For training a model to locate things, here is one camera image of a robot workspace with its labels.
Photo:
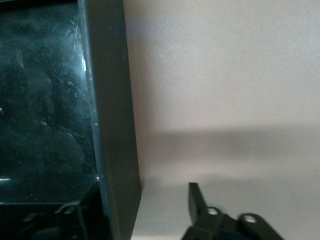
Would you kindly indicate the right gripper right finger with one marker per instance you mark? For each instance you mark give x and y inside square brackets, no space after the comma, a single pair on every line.
[200,217]

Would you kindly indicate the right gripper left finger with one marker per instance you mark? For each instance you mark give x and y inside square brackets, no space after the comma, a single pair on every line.
[82,221]

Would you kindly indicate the black plastic box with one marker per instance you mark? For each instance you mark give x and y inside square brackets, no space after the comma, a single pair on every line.
[110,100]

